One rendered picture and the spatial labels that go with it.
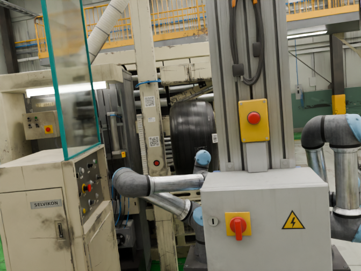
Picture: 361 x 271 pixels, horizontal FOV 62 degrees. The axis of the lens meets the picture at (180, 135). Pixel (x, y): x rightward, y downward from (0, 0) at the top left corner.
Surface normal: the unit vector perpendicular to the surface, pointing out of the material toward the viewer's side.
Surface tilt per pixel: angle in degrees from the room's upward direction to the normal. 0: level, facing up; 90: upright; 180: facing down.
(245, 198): 90
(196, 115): 50
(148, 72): 90
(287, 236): 90
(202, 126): 67
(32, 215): 90
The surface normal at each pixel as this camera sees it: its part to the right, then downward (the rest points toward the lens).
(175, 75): -0.01, 0.11
